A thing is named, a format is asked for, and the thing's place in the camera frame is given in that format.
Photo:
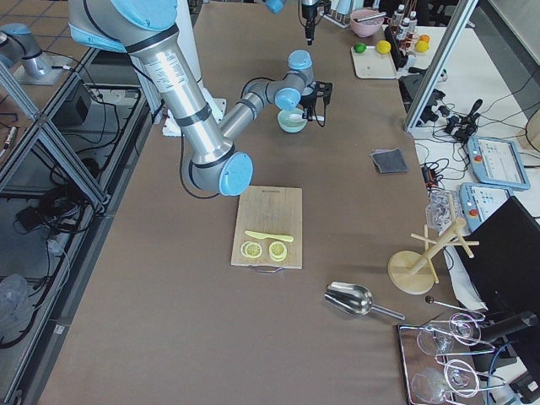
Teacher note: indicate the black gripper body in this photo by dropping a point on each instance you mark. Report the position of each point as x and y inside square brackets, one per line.
[310, 100]
[308, 15]

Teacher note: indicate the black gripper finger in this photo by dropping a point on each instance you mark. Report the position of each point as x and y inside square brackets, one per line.
[308, 33]
[311, 34]
[307, 114]

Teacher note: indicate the white ceramic spoon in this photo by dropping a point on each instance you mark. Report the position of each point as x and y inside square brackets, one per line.
[295, 117]

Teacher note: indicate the light green ceramic bowl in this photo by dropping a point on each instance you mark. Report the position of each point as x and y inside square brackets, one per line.
[290, 126]

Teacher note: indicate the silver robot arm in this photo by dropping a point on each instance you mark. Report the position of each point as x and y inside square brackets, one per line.
[275, 6]
[159, 34]

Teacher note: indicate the pink bowl of ice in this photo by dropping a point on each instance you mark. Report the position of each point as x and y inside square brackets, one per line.
[367, 28]

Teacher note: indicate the green lime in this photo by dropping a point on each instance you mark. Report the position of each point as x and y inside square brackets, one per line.
[360, 47]

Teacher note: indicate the metal tongs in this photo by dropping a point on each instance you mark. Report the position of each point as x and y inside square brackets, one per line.
[370, 17]

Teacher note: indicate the cream plastic tray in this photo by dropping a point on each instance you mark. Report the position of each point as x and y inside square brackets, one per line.
[370, 64]

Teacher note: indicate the yellow lemon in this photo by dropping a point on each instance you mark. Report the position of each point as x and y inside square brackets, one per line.
[383, 47]

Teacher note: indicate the grey folded cloth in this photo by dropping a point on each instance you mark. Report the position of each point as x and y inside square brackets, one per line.
[389, 161]

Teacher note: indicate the wooden cutting board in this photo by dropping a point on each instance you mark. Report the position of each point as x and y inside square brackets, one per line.
[272, 210]

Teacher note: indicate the black stand device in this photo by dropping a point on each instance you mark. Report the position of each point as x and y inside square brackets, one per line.
[410, 82]

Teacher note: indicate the yellow plastic knife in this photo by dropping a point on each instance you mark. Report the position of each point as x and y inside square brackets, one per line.
[263, 236]

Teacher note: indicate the lower lemon slice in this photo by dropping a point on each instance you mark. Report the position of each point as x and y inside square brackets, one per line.
[277, 251]

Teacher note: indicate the lemon slice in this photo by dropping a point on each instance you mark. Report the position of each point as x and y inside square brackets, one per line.
[277, 251]
[251, 249]

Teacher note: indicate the upper lemon slice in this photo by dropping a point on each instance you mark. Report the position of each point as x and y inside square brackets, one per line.
[251, 249]

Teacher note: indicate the wooden mug tree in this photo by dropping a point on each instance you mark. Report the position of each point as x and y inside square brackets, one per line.
[414, 273]

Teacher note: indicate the metal scoop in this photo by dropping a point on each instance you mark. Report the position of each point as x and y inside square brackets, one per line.
[356, 300]

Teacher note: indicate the lower teach pendant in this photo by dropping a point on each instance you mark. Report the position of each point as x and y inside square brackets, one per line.
[479, 201]

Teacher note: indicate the teach pendant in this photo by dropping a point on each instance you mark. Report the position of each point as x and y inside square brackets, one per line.
[479, 201]
[497, 162]

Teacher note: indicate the upper teach pendant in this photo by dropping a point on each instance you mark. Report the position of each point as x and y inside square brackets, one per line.
[497, 162]

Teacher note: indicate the black monitor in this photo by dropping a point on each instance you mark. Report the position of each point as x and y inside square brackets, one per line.
[505, 268]

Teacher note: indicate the upper wine glass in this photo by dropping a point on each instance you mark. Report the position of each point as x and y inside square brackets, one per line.
[439, 337]

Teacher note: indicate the wine glass rack tray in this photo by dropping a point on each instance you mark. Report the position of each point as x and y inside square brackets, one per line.
[414, 360]

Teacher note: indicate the lower wine glass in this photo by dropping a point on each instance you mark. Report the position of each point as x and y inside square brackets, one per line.
[454, 382]

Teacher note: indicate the white wire cup rack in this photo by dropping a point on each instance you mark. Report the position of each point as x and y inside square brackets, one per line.
[338, 12]

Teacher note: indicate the copper wire bottle rack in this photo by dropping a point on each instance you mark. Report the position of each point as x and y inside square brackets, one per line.
[403, 27]

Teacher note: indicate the aluminium frame post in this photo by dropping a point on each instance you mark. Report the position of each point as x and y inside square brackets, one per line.
[457, 24]

